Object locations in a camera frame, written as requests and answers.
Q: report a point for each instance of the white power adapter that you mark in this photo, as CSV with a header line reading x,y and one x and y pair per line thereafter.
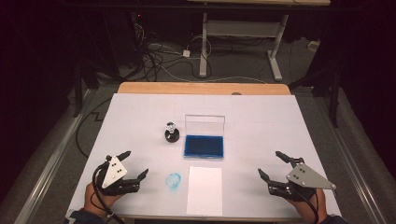
x,y
186,53

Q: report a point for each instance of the blue ink pad case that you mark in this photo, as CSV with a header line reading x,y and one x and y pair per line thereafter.
x,y
204,146

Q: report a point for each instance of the person's right hand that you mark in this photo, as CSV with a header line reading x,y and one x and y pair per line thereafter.
x,y
313,210

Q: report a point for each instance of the white-framed desk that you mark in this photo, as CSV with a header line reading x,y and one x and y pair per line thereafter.
x,y
243,28

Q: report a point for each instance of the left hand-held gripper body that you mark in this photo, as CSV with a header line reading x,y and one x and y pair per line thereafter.
x,y
114,172

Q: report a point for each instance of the black round stamp cap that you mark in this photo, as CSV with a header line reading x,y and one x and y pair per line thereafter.
x,y
172,137

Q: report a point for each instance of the wooden table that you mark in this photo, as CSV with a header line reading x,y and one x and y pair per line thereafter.
x,y
186,88

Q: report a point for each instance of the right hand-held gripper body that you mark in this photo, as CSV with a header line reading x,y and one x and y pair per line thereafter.
x,y
306,179

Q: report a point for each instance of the person's left hand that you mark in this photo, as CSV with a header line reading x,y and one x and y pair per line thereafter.
x,y
98,202

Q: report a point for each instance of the white power strip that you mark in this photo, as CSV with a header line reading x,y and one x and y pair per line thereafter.
x,y
313,46

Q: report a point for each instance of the white paper sheet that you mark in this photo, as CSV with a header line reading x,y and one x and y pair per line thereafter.
x,y
204,193

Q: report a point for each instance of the aluminium floor rail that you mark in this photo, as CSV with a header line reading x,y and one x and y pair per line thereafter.
x,y
53,161
351,161

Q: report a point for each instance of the black stand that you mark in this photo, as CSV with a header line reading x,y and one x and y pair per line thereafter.
x,y
334,99
77,93

